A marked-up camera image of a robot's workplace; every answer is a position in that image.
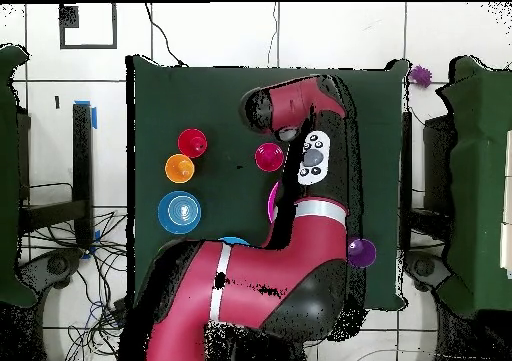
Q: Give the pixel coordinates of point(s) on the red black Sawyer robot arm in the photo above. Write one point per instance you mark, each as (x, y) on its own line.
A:
(280, 265)

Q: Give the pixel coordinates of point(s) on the large pink plastic bowl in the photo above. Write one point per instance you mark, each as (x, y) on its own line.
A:
(272, 205)

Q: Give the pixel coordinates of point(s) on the magenta plastic cup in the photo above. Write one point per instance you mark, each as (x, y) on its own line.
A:
(269, 157)

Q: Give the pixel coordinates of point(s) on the large light blue plastic bowl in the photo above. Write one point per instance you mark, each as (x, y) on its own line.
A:
(234, 240)

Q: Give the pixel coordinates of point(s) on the orange plastic cup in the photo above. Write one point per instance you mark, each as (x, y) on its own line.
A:
(179, 168)

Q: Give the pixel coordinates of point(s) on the shallow light blue plastic bowl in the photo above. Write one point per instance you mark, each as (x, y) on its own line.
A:
(179, 212)

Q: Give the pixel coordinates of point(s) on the red plastic cup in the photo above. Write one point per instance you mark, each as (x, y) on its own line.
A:
(188, 139)

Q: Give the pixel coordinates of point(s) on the dark green tablecloth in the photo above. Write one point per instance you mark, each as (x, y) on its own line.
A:
(180, 97)

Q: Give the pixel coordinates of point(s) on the purple plastic cup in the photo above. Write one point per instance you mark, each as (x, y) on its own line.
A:
(362, 255)

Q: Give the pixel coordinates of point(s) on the purple spiky ball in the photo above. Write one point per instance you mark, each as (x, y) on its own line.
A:
(420, 76)

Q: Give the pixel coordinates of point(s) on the green cloth covered side table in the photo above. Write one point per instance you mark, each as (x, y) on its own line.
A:
(476, 177)
(8, 177)

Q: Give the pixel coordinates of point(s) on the dark square floor frame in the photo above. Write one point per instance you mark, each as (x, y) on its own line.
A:
(68, 17)

